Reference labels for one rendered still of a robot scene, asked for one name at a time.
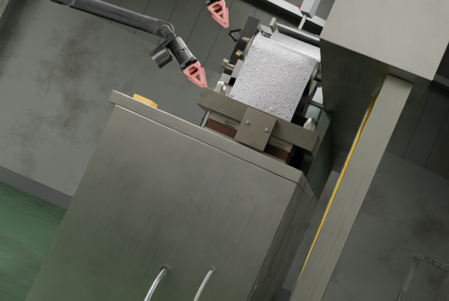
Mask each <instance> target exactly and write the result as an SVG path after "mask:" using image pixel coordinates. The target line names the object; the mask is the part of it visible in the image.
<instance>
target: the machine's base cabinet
mask: <svg viewBox="0 0 449 301"><path fill-rule="evenodd" d="M315 208H316V207H315V206H314V204H312V202H311V201H310V200H309V198H308V197H307V196H306V194H304V192H303V191H302V189H301V188H300V187H299V186H298V184H296V183H294V182H292V181H290V180H288V179H286V178H283V177H281V176H278V175H276V174H274V173H272V172H270V171H267V170H265V169H262V168H260V167H258V166H256V165H253V164H251V163H248V162H246V161H244V160H242V159H240V158H237V157H235V156H233V155H230V154H228V153H226V152H224V151H221V150H219V149H217V148H214V147H213V146H210V145H208V144H205V143H203V142H200V141H199V140H196V139H194V138H192V137H189V136H187V135H185V134H182V133H180V132H178V131H176V130H173V129H171V128H168V127H167V126H164V125H162V124H159V123H157V122H154V121H153V120H150V119H148V118H146V117H143V116H141V115H139V114H136V113H135V112H132V111H130V110H127V109H125V108H122V107H121V106H118V105H115V107H114V110H113V112H112V114H111V116H110V119H109V121H108V123H107V125H106V127H105V129H104V131H103V134H102V136H101V138H100V140H99V143H98V145H97V147H96V149H95V151H94V153H93V155H92V157H91V160H90V162H89V164H88V167H87V169H86V171H85V173H84V175H83V177H82V179H81V181H80V184H79V186H78V188H77V190H76V193H75V195H74V196H73V199H72V201H71V203H70V205H69V207H68V210H67V212H66V214H65V217H64V219H63V221H62V223H61V225H60V227H59V229H58V231H57V234H56V236H55V238H54V240H53V243H52V245H51V247H50V249H49V251H48V253H47V255H46V257H45V260H44V262H43V264H42V266H41V269H40V271H39V273H38V275H37V277H36V279H35V281H34V284H33V286H32V288H31V290H30V293H29V295H28V297H27V300H26V301H143V300H144V298H145V296H146V295H147V293H148V291H149V289H150V287H151V285H152V284H153V282H154V280H155V279H156V277H157V275H158V274H159V273H160V269H161V267H162V266H169V268H170V273H169V274H168V275H165V276H164V277H163V278H162V280H161V281H160V283H159V285H158V286H157V288H156V290H155V291H154V293H153V295H152V297H151V299H150V301H193V300H194V298H195V296H196V294H197V292H198V290H199V288H200V286H201V284H202V282H203V280H204V279H205V277H206V275H207V274H208V268H209V267H211V266H213V267H215V268H216V272H215V273H214V274H212V275H211V276H210V278H209V279H208V281H207V283H206V285H205V287H204V288H203V290H202V292H201V295H200V297H199V299H198V301H276V300H277V297H278V296H279V294H280V292H281V290H282V286H283V283H284V281H285V278H286V277H287V274H288V272H289V269H290V267H291V264H292V263H293V260H294V258H295V255H296V253H297V250H298V249H299V246H300V244H301V241H302V239H303V236H304V235H305V232H306V230H307V229H308V227H309V224H310V221H311V218H312V216H313V213H314V211H315Z"/></svg>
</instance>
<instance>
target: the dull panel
mask: <svg viewBox="0 0 449 301"><path fill-rule="evenodd" d="M315 132H316V133H317V134H319V144H318V145H317V148H316V150H315V153H314V155H313V157H311V156H309V155H306V154H305V155H304V157H303V160H302V161H301V164H300V166H299V170H300V171H303V174H304V175H305V178H306V179H307V182H308V183H309V186H310V188H311V190H312V191H313V193H314V195H315V197H316V199H317V201H319V198H320V196H321V194H322V192H323V189H324V187H325V184H326V182H327V180H328V178H329V175H330V173H331V170H332V148H333V114H332V113H330V112H327V111H323V114H322V115H321V118H320V120H319V123H318V125H317V128H316V129H315Z"/></svg>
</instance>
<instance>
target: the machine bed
mask: <svg viewBox="0 0 449 301"><path fill-rule="evenodd" d="M108 101H109V102H111V103H112V104H115V105H118V106H121V107H122V108H125V109H127V110H130V111H132V112H135V113H136V114H139V115H141V116H143V117H146V118H148V119H150V120H153V121H154V122H157V123H159V124H162V125H164V126H167V127H168V128H171V129H173V130H176V131H178V132H180V133H182V134H185V135H187V136H189V137H192V138H194V139H196V140H199V141H200V142H203V143H205V144H208V145H210V146H213V147H214V148H217V149H219V150H221V151H224V152H226V153H228V154H230V155H233V156H235V157H237V158H240V159H242V160H244V161H246V162H248V163H251V164H253V165H256V166H258V167H260V168H262V169H265V170H267V171H270V172H272V173H274V174H276V175H278V176H281V177H283V178H286V179H288V180H290V181H292V182H294V183H296V184H298V186H299V187H300V188H301V189H302V191H303V192H304V194H306V196H307V197H308V198H309V200H310V201H311V202H312V204H314V206H315V207H316V206H317V204H318V201H317V199H316V197H315V195H314V193H313V191H312V190H311V188H310V186H309V183H308V182H307V179H306V178H305V175H304V174H303V171H300V170H299V169H296V168H294V167H291V166H289V165H286V164H285V163H282V162H280V161H277V160H275V159H272V158H271V157H268V156H266V155H263V154H261V153H258V152H257V151H255V150H252V149H250V148H247V147H245V146H243V145H241V144H238V143H236V142H233V141H231V140H229V139H227V138H224V137H222V136H219V135H217V134H215V133H213V132H210V131H208V130H205V129H203V128H201V127H199V126H196V125H194V124H191V123H189V122H187V121H185V120H182V119H180V118H177V117H175V116H173V115H171V114H169V113H166V112H164V111H161V110H159V109H157V108H155V107H152V106H150V105H147V104H145V103H143V102H141V101H138V100H136V99H133V98H131V97H129V96H127V95H124V94H122V93H120V92H117V91H115V90H112V93H111V95H110V97H109V99H108Z"/></svg>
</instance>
